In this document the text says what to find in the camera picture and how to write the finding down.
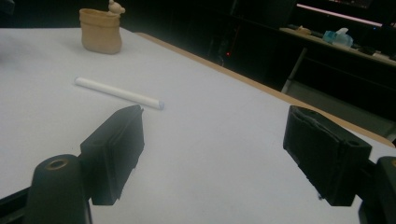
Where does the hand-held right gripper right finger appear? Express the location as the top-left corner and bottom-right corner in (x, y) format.
(282, 105), (374, 207)

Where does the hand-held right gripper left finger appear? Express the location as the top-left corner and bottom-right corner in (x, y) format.
(79, 104), (146, 206)

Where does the white pen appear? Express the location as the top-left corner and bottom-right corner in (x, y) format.
(74, 77), (165, 111)

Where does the tan pen holder with bear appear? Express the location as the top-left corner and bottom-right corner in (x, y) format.
(78, 0), (127, 56)

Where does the dark side desk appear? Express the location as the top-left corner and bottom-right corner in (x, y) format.
(278, 26), (396, 95)

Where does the light blue tissue pack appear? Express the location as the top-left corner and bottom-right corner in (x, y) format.
(322, 27), (355, 49)

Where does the small tan object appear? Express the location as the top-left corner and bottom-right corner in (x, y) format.
(295, 25), (313, 35)

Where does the monitor with pink lit edge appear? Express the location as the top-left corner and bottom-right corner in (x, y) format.
(295, 0), (386, 29)

